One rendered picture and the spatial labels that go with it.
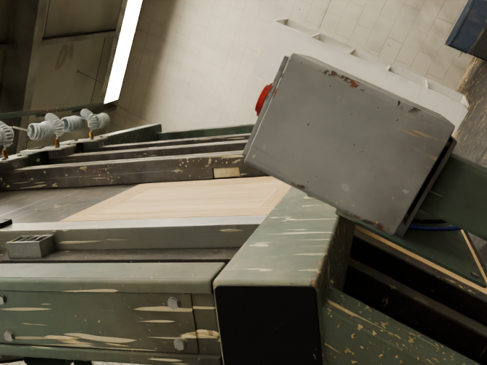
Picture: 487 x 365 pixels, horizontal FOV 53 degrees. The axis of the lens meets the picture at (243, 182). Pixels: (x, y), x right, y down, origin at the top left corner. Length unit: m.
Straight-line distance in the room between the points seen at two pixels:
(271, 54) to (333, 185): 4.63
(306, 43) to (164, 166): 3.66
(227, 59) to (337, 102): 6.30
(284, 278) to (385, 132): 0.19
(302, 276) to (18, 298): 0.37
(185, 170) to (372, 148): 1.03
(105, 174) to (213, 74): 5.37
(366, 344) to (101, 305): 0.31
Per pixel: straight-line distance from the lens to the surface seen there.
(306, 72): 0.47
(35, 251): 0.94
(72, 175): 1.65
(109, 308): 0.63
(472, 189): 0.52
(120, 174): 1.55
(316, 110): 0.47
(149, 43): 7.24
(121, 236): 0.88
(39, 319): 0.69
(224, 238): 0.80
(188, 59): 6.98
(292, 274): 0.54
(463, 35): 5.24
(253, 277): 0.54
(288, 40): 5.03
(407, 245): 0.77
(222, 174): 1.42
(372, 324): 0.56
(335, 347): 0.55
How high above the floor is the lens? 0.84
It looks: 9 degrees up
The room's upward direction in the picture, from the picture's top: 63 degrees counter-clockwise
